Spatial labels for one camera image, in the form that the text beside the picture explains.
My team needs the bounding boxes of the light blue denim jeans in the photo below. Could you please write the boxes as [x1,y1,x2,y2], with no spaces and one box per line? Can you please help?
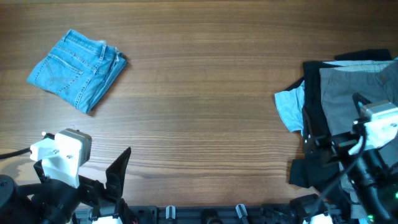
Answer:
[27,29,127,114]

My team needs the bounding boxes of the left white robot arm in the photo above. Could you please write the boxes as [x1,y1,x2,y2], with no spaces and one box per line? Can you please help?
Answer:
[1,148,140,223]

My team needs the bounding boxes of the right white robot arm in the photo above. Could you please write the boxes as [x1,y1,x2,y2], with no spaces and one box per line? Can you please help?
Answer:
[304,131,397,223]

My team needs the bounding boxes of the black garment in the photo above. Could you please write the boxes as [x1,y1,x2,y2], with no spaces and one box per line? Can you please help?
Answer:
[286,49,397,218]

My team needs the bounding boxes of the light blue shirt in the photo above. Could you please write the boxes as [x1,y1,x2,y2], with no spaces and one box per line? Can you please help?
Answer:
[274,81,305,134]

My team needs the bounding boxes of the grey garment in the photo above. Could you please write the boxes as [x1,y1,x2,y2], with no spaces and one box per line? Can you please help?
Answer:
[320,60,397,219]

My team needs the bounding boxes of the black mounting rail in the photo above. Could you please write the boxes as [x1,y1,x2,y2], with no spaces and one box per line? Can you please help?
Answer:
[70,203,346,224]

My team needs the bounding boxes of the left white rail clip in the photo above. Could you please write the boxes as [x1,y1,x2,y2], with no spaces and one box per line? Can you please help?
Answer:
[165,205,176,220]

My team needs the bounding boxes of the white rail clip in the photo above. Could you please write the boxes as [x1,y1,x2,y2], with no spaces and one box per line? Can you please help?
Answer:
[165,205,176,220]
[235,203,248,219]

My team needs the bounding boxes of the right white rail clip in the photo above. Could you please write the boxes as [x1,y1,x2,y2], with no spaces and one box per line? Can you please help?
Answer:
[235,203,248,219]

